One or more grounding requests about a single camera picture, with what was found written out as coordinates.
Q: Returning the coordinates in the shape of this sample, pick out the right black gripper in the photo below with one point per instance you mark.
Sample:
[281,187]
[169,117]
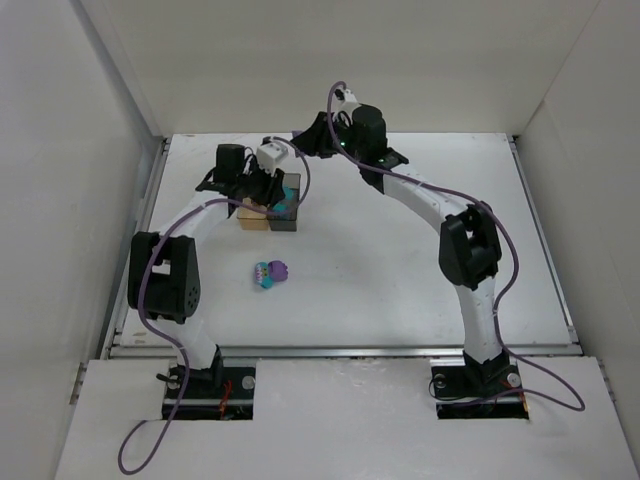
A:
[316,138]

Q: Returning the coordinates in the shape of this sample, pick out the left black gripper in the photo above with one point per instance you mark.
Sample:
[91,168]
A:
[267,189]

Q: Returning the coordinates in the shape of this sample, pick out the teal lego piece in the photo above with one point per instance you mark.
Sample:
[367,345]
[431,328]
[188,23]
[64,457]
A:
[288,203]

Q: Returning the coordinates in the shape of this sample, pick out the purple and teal lego stack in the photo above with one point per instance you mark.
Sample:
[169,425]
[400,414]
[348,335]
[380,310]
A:
[267,274]

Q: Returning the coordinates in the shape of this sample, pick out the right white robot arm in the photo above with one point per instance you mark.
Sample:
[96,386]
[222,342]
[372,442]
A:
[469,248]

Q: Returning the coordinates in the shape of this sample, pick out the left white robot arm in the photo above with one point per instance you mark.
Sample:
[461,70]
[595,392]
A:
[164,284]

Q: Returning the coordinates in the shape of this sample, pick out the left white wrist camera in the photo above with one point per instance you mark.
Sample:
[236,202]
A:
[270,155]

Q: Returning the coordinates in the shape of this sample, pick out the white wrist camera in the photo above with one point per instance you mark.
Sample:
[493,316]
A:
[270,155]
[346,100]

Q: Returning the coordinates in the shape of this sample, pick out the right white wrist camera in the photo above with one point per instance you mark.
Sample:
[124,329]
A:
[346,100]

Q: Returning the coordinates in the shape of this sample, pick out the aluminium front rail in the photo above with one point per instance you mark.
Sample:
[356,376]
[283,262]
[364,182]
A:
[156,352]

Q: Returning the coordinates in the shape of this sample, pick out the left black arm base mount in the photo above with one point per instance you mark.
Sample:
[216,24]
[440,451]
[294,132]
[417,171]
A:
[219,394]

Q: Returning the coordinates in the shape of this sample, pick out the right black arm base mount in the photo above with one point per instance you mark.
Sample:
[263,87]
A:
[461,395]

